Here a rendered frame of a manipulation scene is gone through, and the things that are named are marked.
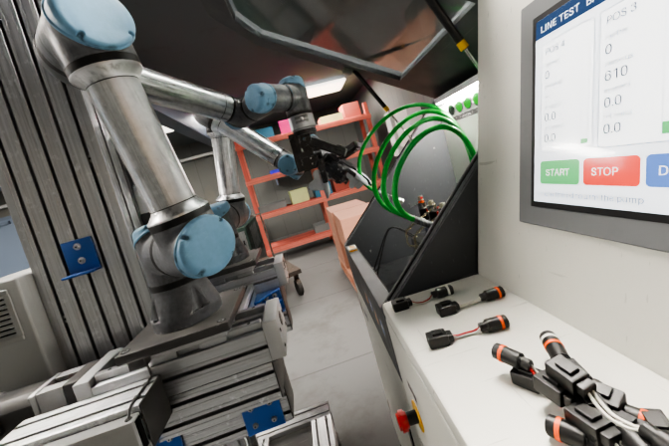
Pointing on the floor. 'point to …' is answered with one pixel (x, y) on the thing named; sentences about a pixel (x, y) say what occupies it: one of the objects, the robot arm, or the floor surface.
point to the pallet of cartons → (343, 225)
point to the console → (515, 1)
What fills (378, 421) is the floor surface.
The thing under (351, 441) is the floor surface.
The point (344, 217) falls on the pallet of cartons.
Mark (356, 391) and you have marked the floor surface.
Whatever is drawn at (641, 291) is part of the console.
